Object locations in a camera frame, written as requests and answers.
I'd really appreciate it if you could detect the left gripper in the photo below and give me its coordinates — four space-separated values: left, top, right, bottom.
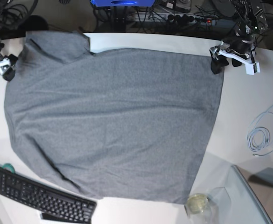
210 38 260 75

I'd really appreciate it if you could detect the black computer keyboard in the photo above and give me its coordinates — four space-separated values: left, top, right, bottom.
0 167 96 224

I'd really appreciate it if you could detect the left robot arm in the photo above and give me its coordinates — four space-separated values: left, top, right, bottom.
209 0 268 75

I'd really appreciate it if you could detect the blue box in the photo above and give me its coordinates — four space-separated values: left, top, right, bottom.
90 0 155 7

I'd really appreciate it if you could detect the clear plastic box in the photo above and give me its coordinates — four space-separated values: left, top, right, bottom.
208 163 273 224

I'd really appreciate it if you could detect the clear glass jar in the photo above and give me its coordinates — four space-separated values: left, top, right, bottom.
184 193 218 224

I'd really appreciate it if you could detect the green tape roll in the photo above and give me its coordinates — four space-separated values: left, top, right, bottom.
2 163 15 174

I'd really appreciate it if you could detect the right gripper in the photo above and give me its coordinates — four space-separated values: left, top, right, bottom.
0 54 18 81

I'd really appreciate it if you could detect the grey t-shirt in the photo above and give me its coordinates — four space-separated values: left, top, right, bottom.
4 31 224 204

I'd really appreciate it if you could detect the power strip with red light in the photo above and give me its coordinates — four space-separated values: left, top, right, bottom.
166 13 218 25

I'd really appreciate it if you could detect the coiled white cable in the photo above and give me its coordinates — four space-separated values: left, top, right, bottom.
247 100 273 157

